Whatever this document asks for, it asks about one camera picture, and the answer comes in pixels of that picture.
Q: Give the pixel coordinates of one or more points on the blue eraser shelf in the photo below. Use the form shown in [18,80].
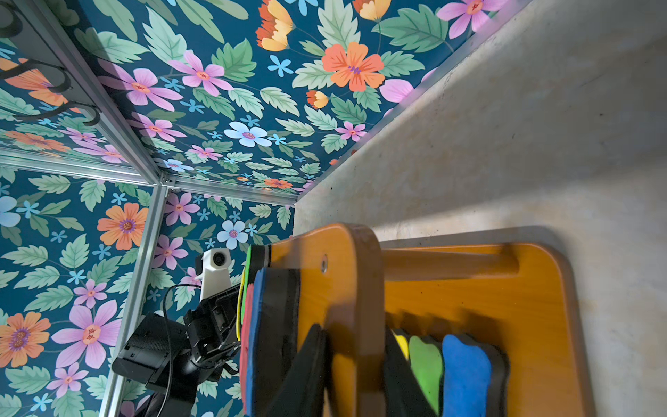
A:
[273,336]
[475,378]

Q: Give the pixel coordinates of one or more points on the yellow eraser top shelf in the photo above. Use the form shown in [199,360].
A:
[240,302]

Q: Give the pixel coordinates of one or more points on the green eraser top shelf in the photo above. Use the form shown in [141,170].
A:
[258,258]

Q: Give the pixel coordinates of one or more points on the green eraser shelf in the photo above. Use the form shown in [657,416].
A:
[258,258]
[427,365]

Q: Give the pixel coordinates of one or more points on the yellow eraser bottom shelf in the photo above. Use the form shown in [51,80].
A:
[402,339]

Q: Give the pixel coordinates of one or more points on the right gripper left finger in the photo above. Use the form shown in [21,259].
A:
[302,391]

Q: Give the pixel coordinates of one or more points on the yellow eraser shelf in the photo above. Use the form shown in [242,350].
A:
[402,339]
[240,302]

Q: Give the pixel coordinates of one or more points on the green eraser bottom shelf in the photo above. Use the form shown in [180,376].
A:
[427,365]

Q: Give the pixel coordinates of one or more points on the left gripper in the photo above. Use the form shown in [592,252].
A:
[211,329]

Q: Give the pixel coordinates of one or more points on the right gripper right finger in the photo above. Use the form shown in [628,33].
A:
[403,394]

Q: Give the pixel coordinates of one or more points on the wooden two-tier shelf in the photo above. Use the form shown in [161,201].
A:
[519,297]

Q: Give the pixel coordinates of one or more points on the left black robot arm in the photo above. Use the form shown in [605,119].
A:
[172,359]

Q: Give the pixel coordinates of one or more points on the blue eraser top shelf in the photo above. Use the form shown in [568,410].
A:
[273,336]

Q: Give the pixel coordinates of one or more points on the blue eraser bottom shelf right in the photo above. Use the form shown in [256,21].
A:
[475,378]

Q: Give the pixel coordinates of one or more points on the red eraser top shelf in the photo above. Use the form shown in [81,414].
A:
[245,343]

